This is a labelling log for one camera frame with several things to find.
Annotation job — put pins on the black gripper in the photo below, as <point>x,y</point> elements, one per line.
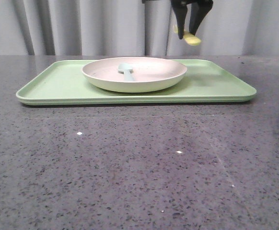
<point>199,10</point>

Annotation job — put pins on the yellow plastic fork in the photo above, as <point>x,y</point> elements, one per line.
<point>191,39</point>

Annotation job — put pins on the light blue plastic spoon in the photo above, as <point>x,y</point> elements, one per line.
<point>126,69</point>

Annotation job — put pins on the cream round plate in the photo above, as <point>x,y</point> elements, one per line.
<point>149,74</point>

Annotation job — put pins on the light green rectangular tray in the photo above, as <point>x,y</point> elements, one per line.
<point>63,83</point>

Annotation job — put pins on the grey pleated curtain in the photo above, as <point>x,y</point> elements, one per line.
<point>133,28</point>

